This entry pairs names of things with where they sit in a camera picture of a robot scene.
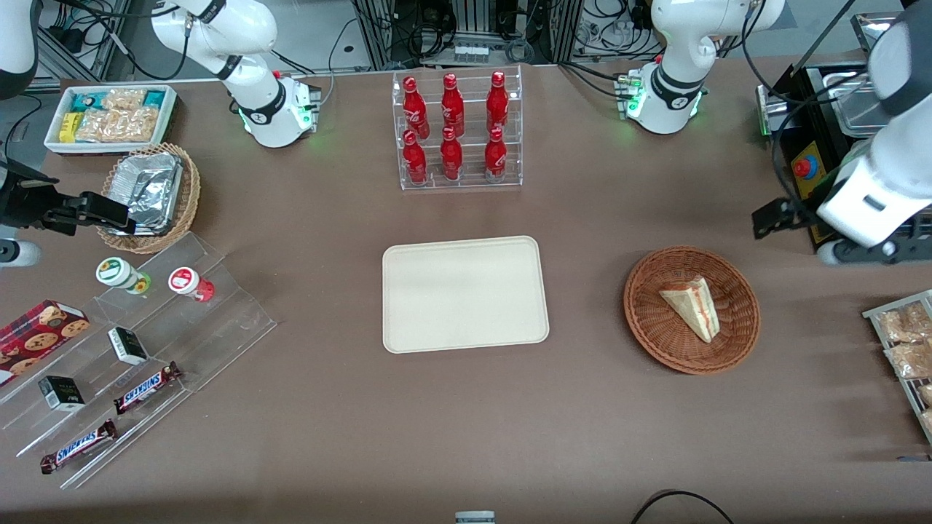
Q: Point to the snickers bar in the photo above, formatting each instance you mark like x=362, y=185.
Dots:
x=145, y=388
x=79, y=446

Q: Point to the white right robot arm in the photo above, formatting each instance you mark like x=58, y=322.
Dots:
x=255, y=94

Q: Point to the teal snack packet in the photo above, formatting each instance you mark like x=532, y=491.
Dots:
x=89, y=100

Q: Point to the white power strip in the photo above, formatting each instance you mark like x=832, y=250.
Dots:
x=470, y=53

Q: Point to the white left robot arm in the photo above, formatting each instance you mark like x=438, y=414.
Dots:
x=677, y=44

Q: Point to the clear acrylic stepped display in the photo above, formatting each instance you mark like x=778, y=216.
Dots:
x=233, y=320

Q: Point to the large clear snack bag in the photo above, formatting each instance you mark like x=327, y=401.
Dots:
x=120, y=125

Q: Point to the yellow snack packet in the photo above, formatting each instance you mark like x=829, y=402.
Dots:
x=68, y=126

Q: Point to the clear acrylic bottle rack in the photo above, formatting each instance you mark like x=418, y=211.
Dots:
x=473, y=183

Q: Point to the small black box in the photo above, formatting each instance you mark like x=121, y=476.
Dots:
x=62, y=393
x=128, y=346

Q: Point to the cream plastic tray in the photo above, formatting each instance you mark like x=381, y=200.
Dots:
x=466, y=295

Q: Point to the clear bagged pastry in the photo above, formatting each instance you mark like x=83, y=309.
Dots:
x=910, y=359
x=906, y=324

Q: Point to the red cookie box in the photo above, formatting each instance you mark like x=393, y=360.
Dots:
x=33, y=338

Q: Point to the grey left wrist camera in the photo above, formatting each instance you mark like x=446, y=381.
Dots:
x=837, y=253

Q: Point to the silver foil container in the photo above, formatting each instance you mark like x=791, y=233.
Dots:
x=149, y=189

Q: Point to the aluminium frame rack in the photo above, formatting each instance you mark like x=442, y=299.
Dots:
x=378, y=36

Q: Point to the small clear snack bag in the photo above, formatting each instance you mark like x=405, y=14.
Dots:
x=125, y=98

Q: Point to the red lid cup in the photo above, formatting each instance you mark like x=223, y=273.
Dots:
x=186, y=281

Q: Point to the green lid cup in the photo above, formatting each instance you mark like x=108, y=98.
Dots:
x=116, y=272

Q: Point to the white plastic snack bin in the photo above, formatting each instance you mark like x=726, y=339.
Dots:
x=54, y=142

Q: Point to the red cola bottle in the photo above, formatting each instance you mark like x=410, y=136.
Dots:
x=415, y=161
x=451, y=159
x=452, y=108
x=498, y=105
x=416, y=109
x=496, y=159

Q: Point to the tray of packaged crackers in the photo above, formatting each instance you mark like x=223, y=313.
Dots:
x=914, y=397

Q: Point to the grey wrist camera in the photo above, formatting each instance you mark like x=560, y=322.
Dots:
x=18, y=253
x=837, y=253

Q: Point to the black equipment stand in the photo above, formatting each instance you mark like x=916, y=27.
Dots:
x=808, y=109

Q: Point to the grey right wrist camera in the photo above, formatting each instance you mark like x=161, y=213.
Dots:
x=18, y=253

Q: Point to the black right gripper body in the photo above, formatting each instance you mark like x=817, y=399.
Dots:
x=28, y=204

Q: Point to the triangular sandwich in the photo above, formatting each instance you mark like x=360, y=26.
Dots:
x=695, y=309

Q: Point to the steel pan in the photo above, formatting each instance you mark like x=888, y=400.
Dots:
x=863, y=105
x=870, y=33

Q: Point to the light wicker basket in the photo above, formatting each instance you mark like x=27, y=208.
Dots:
x=191, y=189

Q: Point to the brown wicker basket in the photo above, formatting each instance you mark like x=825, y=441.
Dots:
x=655, y=327

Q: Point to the small grey device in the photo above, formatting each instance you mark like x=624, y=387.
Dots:
x=475, y=518

